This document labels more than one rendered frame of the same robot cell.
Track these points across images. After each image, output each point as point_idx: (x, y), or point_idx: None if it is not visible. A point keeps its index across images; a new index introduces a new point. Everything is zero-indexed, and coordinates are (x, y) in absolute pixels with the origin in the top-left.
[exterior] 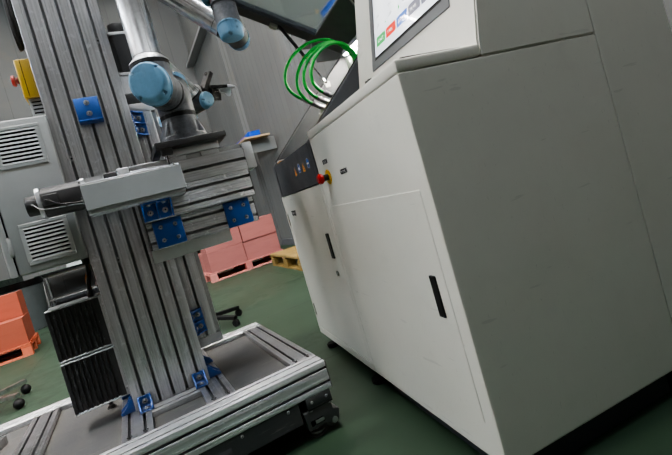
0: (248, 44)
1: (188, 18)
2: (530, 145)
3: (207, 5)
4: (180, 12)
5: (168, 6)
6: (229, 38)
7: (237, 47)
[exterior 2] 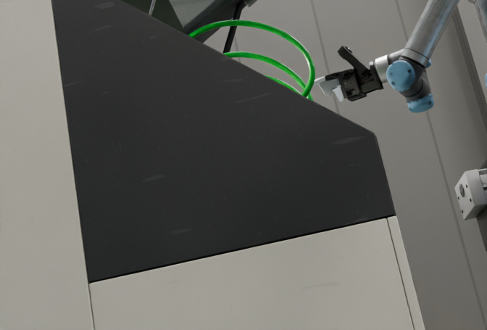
0: (393, 85)
1: (443, 30)
2: None
3: (427, 65)
4: (448, 22)
5: (456, 5)
6: (426, 108)
7: (409, 88)
